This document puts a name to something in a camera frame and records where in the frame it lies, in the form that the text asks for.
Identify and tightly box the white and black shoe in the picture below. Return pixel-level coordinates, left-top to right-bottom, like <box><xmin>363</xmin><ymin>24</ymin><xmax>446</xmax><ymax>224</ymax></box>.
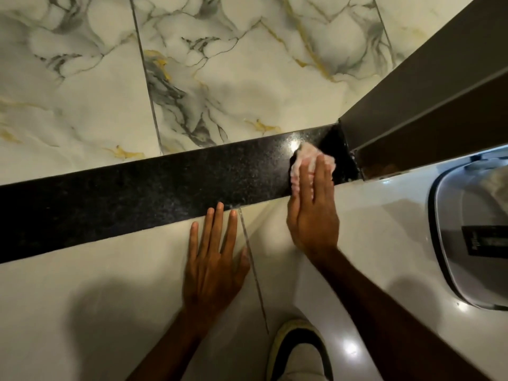
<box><xmin>265</xmin><ymin>319</ymin><xmax>335</xmax><ymax>381</ymax></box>

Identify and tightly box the pink cleaning cloth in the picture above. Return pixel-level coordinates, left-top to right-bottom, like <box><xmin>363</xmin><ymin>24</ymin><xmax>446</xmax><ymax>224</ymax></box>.
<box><xmin>289</xmin><ymin>142</ymin><xmax>337</xmax><ymax>197</ymax></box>

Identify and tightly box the person's left hand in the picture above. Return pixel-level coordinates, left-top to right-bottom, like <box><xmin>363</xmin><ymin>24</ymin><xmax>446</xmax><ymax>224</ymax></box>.
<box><xmin>182</xmin><ymin>202</ymin><xmax>251</xmax><ymax>320</ymax></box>

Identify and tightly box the black granite threshold strip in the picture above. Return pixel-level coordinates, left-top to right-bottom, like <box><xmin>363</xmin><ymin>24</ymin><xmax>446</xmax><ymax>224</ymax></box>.
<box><xmin>0</xmin><ymin>124</ymin><xmax>364</xmax><ymax>265</ymax></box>

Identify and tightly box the brown door frame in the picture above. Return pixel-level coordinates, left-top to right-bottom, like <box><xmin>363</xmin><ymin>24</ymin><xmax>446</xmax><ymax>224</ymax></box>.
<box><xmin>338</xmin><ymin>0</ymin><xmax>508</xmax><ymax>181</ymax></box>

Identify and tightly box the person's right hand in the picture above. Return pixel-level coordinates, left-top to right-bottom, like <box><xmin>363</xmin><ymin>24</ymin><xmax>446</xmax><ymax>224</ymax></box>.
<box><xmin>287</xmin><ymin>154</ymin><xmax>341</xmax><ymax>260</ymax></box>

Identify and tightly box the person's left forearm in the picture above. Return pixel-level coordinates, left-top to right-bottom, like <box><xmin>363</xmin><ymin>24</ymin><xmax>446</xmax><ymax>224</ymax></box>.
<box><xmin>126</xmin><ymin>303</ymin><xmax>235</xmax><ymax>381</ymax></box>

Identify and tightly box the person's right forearm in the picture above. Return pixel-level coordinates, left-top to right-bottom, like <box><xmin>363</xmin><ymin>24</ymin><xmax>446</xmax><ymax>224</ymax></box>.
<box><xmin>303</xmin><ymin>247</ymin><xmax>491</xmax><ymax>381</ymax></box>

